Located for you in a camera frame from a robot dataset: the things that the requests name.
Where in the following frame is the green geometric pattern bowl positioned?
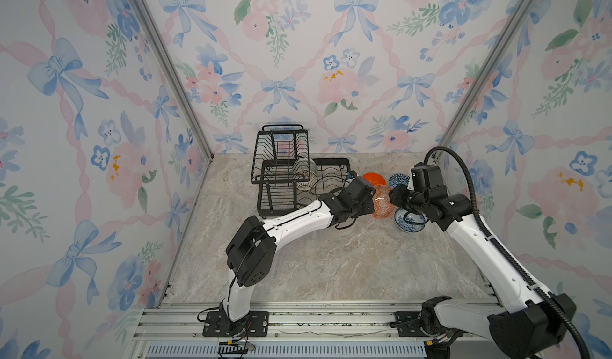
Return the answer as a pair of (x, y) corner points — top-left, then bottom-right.
(309, 159), (319, 179)

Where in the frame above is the black wire dish rack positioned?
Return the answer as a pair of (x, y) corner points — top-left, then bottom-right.
(250, 124), (353, 218)

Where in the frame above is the blue triangle pattern bowl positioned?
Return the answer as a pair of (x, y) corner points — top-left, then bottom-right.
(387, 173), (410, 189)

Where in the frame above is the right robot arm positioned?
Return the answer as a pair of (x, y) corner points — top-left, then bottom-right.
(390, 163), (576, 358)

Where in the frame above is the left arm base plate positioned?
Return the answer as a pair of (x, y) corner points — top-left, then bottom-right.
(202, 310), (269, 338)

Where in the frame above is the left aluminium corner post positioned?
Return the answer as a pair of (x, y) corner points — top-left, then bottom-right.
(128, 0), (214, 162)

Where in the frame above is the orange plastic bowl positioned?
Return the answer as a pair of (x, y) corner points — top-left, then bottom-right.
(363, 172), (387, 186)

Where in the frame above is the brown white pattern bowl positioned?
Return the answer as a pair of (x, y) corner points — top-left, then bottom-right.
(297, 173), (317, 192)

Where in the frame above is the red geometric pattern bowl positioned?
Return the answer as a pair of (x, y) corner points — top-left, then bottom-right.
(371, 185), (397, 220)

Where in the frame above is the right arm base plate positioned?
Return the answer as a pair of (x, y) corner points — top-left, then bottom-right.
(393, 310), (464, 338)

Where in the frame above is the aluminium corner post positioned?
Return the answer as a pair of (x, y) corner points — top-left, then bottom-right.
(438, 0), (539, 147)
(128, 0), (214, 162)

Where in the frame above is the blue floral bowl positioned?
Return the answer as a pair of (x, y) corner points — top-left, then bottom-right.
(394, 209), (429, 233)

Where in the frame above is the aluminium mounting rail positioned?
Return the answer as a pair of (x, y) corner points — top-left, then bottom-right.
(128, 301), (536, 359)

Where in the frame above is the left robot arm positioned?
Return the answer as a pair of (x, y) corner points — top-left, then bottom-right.
(220, 177), (376, 323)

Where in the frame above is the right aluminium corner post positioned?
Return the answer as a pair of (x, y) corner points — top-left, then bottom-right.
(438, 0), (539, 147)

